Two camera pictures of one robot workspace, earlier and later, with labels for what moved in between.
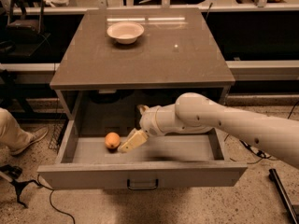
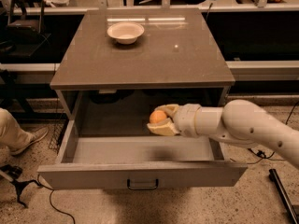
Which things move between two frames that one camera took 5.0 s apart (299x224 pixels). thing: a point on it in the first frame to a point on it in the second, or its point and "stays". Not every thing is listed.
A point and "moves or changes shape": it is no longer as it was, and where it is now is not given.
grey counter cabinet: x=120 y=60 stays
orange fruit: x=112 y=140 moves or changes shape
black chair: x=24 y=35 stays
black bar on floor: x=284 y=195 stays
